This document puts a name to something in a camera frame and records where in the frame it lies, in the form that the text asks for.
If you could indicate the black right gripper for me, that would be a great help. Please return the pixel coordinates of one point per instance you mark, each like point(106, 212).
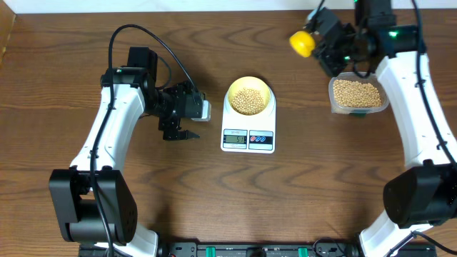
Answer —
point(323, 56)

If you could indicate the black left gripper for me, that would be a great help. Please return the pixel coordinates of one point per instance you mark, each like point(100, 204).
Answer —
point(173, 124)

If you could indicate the yellow plastic scoop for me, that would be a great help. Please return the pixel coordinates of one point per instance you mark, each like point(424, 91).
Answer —
point(302, 43)

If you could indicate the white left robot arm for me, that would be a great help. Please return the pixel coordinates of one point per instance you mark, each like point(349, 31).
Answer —
point(92, 201)

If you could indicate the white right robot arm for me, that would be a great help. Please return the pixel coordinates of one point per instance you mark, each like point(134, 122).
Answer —
point(424, 195)

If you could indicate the white digital kitchen scale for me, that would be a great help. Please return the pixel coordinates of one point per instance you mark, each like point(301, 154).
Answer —
point(249, 133)

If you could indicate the soybeans in yellow bowl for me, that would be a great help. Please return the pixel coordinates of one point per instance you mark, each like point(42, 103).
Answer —
point(248, 101)

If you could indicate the yellow bowl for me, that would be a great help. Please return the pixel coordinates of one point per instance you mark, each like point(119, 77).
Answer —
point(249, 82)

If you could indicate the soybeans pile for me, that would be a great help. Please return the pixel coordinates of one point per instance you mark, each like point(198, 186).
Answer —
point(356, 94)

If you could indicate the clear plastic container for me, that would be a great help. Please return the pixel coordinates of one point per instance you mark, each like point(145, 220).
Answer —
point(337, 109)

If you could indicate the cardboard box edge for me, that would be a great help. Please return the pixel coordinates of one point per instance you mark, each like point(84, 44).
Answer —
point(7, 19)

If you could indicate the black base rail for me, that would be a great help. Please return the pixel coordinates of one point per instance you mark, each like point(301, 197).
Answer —
point(325, 247)

